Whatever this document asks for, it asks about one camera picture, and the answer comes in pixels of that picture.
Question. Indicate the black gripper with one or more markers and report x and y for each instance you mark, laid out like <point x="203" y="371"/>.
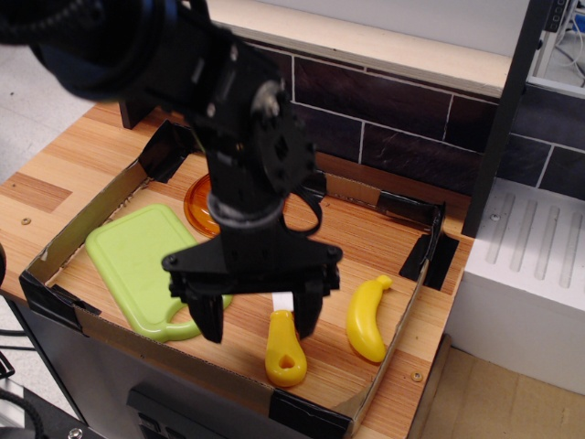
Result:
<point x="273" y="259"/>

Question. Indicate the yellow white toy knife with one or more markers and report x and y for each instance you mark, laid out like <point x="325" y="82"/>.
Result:
<point x="285" y="362"/>

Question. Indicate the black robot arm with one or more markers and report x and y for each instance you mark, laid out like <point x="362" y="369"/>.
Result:
<point x="169" y="54"/>

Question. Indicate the green plastic cutting board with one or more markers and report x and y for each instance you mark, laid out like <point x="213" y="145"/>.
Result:
<point x="127" y="253"/>

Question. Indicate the cardboard fence with black tape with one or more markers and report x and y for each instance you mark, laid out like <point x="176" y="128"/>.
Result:
<point x="90" y="174"/>

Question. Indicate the yellow toy banana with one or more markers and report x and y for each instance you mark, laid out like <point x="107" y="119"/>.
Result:
<point x="361" y="319"/>

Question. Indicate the orange transparent pot lid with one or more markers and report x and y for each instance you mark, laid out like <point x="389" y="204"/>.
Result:
<point x="201" y="215"/>

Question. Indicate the white toy sink drainboard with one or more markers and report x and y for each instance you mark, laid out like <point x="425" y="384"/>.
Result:
<point x="520" y="304"/>

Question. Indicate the light wooden shelf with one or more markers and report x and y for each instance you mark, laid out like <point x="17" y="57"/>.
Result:
<point x="416" y="58"/>

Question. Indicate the dark left support post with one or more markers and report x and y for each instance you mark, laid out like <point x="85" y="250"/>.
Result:
<point x="133" y="111"/>

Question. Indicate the dark vertical post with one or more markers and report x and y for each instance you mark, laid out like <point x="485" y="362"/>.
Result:
<point x="527" y="44"/>

